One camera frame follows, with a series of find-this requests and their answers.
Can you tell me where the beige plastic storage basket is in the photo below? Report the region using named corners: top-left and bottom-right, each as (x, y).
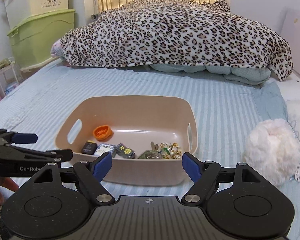
top-left (55, 95), bottom-right (198, 186)

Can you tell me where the light teal quilted duvet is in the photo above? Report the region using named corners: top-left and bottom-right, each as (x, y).
top-left (140, 64), bottom-right (271, 86)

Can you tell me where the dark packet with yellow print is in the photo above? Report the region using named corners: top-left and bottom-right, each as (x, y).
top-left (115, 143), bottom-right (135, 159)

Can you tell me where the black small box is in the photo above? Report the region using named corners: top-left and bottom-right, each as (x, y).
top-left (81, 140), bottom-right (98, 155)

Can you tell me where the striped light blue bed sheet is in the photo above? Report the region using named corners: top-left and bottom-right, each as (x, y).
top-left (0, 60), bottom-right (300, 240)

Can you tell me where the leopard print blanket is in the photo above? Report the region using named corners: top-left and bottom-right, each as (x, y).
top-left (51, 0), bottom-right (294, 81)

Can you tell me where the green packet of seeds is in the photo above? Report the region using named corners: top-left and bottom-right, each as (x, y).
top-left (138, 141), bottom-right (163, 159)

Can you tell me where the white wire side rack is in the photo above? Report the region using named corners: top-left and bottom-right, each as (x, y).
top-left (0, 57), bottom-right (20, 96)

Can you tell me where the white fluffy plush toy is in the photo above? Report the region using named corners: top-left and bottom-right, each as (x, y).
top-left (243, 119), bottom-right (300, 187)

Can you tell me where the white blue small carton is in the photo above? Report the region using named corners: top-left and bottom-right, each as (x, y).
top-left (94, 143), bottom-right (116, 157)

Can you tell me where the green plastic storage bin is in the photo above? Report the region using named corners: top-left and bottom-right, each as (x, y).
top-left (7, 9), bottom-right (75, 68)

